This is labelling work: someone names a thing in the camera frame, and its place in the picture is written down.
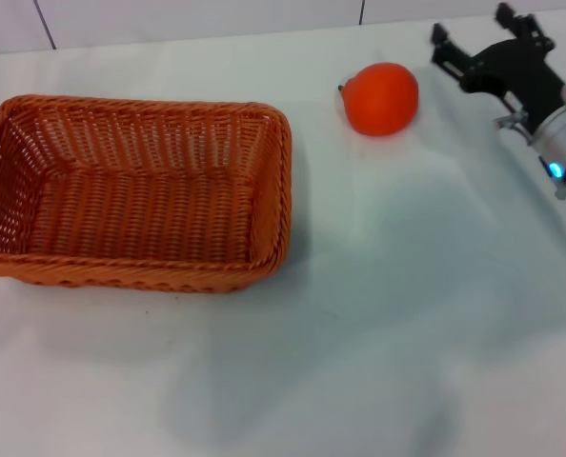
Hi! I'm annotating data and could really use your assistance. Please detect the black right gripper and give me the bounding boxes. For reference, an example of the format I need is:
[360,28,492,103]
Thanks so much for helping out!
[430,3,566,133]

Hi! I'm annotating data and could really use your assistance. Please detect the orange woven rectangular basket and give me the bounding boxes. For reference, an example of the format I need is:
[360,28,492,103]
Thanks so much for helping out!
[0,93,293,292]

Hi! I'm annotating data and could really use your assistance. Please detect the orange round fruit with stem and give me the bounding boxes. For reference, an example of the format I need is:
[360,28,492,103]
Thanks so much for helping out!
[337,61,420,138]

